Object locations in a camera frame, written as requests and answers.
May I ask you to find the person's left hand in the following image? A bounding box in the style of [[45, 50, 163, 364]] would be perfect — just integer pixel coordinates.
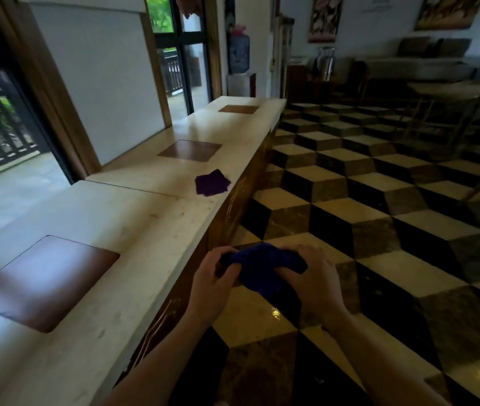
[[185, 246, 243, 327]]

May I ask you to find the person's right hand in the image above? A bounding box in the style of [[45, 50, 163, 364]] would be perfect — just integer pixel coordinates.
[[275, 244, 349, 331]]

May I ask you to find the blue cloth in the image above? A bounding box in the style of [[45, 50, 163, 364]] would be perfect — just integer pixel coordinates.
[[220, 243, 309, 301]]

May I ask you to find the person's right forearm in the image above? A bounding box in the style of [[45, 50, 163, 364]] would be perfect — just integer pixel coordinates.
[[324, 310, 450, 406]]

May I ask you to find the person's left forearm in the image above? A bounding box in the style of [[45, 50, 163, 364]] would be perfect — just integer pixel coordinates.
[[104, 314, 220, 406]]

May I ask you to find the purple folded cloth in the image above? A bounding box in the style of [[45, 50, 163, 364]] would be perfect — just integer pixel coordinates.
[[195, 169, 231, 197]]

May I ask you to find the long white-topped wooden counter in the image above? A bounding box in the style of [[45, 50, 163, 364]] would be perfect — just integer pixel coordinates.
[[0, 96, 287, 406]]

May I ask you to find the metal canister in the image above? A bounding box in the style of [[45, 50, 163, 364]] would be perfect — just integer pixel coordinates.
[[317, 47, 336, 82]]

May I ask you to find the water dispenser with bottle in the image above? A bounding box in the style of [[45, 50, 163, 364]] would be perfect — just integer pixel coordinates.
[[226, 25, 252, 98]]

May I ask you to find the dark-framed glass door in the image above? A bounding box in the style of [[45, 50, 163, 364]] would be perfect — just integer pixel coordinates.
[[145, 0, 213, 116]]

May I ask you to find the light wooden table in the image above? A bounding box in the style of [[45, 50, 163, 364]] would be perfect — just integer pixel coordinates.
[[403, 81, 480, 142]]

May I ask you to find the grey sofa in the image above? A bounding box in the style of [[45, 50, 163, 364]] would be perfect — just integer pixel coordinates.
[[360, 36, 480, 98]]

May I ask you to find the white panel board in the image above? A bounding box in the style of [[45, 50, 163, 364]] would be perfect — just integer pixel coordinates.
[[17, 0, 166, 166]]

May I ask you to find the grey sofa cushion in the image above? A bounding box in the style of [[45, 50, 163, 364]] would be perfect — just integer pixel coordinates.
[[396, 36, 432, 58], [434, 38, 472, 59]]

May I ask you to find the tall patterned wall painting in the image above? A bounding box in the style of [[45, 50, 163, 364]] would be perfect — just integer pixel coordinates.
[[308, 0, 345, 43]]

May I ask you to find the wide patterned wall painting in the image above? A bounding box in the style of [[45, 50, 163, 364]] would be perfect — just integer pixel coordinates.
[[414, 0, 480, 32]]

